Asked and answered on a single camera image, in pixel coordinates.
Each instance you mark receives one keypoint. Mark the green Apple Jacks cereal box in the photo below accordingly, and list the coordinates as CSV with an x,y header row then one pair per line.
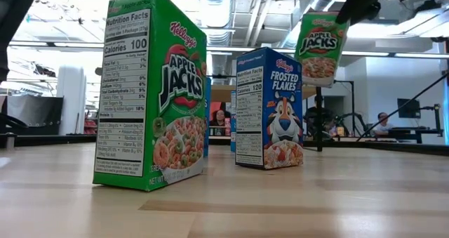
x,y
140,90
319,55

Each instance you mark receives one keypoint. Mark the black computer monitor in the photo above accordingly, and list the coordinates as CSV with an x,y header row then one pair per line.
x,y
408,108

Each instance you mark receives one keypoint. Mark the red cart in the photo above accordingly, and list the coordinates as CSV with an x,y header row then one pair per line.
x,y
89,125

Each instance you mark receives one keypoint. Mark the long white light bar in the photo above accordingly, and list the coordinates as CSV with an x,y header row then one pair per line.
x,y
70,44

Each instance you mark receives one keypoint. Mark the silver flexible ceiling duct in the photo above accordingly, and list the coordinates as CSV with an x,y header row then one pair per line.
x,y
217,6

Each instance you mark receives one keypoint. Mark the person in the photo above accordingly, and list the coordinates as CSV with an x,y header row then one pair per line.
x,y
382,124
219,118

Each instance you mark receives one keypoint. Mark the grey metal bracket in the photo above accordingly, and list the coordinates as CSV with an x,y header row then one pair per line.
x,y
10,141

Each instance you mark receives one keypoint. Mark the black background stand frame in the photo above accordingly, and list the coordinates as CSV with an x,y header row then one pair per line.
x,y
353,104

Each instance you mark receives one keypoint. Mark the black round hanging object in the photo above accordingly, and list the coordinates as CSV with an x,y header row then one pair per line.
x,y
98,71

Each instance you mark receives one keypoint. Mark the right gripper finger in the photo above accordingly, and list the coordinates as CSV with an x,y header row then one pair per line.
x,y
352,8

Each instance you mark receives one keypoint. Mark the white round pillar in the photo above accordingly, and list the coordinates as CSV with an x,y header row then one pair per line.
x,y
72,101

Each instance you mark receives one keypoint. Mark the blue Frosted Flakes cereal box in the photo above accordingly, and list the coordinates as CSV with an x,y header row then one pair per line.
x,y
270,108

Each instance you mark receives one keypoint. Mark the blue Rice Krispies cereal box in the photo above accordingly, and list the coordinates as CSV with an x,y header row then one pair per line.
x,y
208,125
233,139

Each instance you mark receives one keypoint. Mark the dark grey bin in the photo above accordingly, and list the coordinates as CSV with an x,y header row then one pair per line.
x,y
35,113

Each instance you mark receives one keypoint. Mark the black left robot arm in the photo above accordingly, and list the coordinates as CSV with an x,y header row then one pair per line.
x,y
14,13

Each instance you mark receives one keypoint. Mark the black aluminium table frame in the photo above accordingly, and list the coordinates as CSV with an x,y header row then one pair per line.
x,y
52,139

